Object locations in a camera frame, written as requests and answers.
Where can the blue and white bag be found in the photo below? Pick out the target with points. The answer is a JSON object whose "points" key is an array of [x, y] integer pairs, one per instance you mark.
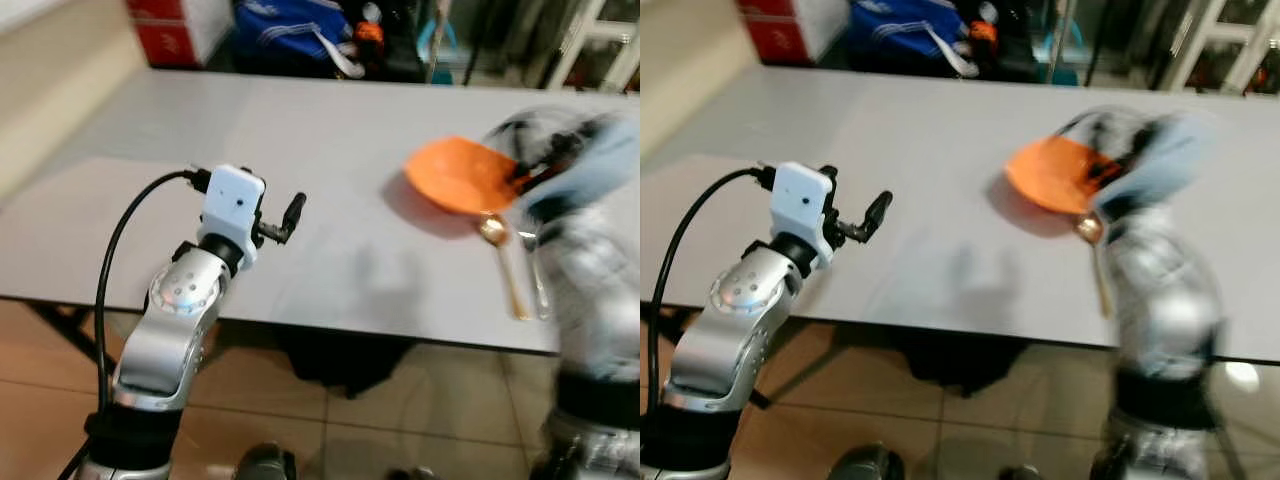
{"points": [[900, 32], [290, 35]]}

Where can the grey robot foot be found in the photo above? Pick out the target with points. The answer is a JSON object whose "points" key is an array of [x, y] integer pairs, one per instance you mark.
{"points": [[868, 465], [265, 465]]}

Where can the black table base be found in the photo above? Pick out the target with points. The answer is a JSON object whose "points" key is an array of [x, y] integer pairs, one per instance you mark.
{"points": [[955, 362], [345, 360]]}

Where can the red and white box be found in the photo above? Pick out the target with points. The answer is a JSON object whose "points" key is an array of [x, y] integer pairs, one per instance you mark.
{"points": [[785, 28], [170, 30]]}

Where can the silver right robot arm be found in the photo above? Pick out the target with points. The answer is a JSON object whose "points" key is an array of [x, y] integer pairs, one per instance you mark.
{"points": [[1165, 300], [590, 290]]}

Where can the silver spoon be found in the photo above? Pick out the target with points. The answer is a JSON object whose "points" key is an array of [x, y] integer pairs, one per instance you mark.
{"points": [[540, 285]]}

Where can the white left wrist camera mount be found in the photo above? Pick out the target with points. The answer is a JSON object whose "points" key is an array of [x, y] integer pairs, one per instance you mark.
{"points": [[798, 205], [232, 205]]}

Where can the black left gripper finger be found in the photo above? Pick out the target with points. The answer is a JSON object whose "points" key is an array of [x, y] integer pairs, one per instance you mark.
{"points": [[878, 208], [294, 208]]}

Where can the white window frame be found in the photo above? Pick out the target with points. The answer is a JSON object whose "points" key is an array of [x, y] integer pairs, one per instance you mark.
{"points": [[600, 40], [1220, 45]]}

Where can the orange bowl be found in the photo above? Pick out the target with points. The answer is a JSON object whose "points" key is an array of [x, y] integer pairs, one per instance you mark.
{"points": [[455, 175], [1050, 172]]}

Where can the metal pole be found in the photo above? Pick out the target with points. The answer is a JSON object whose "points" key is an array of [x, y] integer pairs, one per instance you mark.
{"points": [[437, 40], [1058, 40]]}

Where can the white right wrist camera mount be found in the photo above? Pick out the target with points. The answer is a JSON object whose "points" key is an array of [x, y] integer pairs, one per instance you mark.
{"points": [[595, 160], [1165, 160]]}

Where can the small orange object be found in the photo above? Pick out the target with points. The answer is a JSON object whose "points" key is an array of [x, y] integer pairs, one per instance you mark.
{"points": [[370, 33], [983, 32]]}

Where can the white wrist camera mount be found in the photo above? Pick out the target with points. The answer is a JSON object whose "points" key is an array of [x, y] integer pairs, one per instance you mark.
{"points": [[798, 205], [595, 160], [232, 205], [1165, 160]]}

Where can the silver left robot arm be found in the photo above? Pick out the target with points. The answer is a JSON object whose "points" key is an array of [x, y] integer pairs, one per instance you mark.
{"points": [[170, 320], [725, 320]]}

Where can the gold spoon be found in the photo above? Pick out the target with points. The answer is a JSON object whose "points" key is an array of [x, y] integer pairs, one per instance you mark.
{"points": [[493, 230], [1089, 228]]}

